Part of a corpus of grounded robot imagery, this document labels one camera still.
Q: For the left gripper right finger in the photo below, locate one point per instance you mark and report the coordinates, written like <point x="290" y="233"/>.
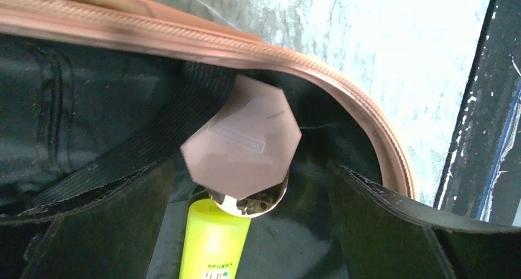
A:
<point x="384" y="234"/>

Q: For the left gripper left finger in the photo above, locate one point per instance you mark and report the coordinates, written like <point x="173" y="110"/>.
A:
<point x="109" y="232"/>

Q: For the green yellow bottle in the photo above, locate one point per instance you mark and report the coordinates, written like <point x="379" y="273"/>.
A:
<point x="213" y="242"/>

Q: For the pink hard-shell suitcase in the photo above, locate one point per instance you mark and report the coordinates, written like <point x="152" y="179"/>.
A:
<point x="95" y="90"/>

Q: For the pink hexagonal lid jar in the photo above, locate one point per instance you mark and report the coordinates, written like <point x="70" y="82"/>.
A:
<point x="248" y="145"/>

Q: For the gold lid glass jar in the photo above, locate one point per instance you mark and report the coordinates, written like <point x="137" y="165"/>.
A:
<point x="251" y="206"/>

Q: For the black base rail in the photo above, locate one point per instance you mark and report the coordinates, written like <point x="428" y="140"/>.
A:
<point x="481" y="177"/>

